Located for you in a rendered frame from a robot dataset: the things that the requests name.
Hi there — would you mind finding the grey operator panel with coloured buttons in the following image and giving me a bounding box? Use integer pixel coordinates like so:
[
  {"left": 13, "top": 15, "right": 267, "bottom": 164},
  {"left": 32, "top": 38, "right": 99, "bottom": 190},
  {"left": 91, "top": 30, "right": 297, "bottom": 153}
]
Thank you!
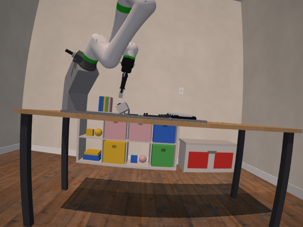
[{"left": 116, "top": 102, "right": 136, "bottom": 115}]

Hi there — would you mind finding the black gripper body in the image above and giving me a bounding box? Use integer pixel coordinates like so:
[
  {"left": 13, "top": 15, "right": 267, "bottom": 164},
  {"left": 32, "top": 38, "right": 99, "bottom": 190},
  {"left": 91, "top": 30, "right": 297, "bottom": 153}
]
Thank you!
[{"left": 121, "top": 66, "right": 132, "bottom": 75}]

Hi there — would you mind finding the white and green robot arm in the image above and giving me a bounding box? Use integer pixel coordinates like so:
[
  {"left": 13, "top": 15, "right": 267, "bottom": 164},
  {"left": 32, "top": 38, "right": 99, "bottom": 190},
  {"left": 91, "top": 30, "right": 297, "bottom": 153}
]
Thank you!
[{"left": 65, "top": 0, "right": 156, "bottom": 71}]

